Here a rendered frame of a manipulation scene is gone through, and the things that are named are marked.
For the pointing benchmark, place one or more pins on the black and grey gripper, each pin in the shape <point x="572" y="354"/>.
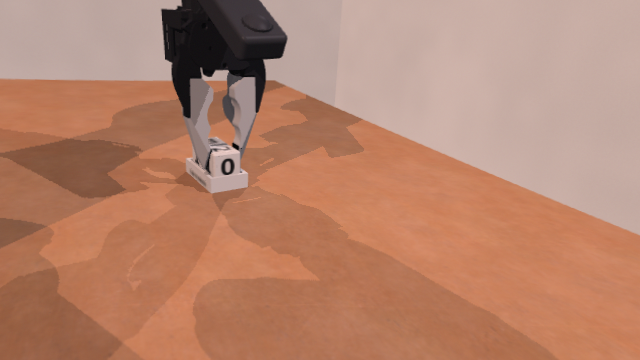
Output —
<point x="199" y="45"/>

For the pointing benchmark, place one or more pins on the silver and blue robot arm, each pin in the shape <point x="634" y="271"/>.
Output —
<point x="247" y="27"/>

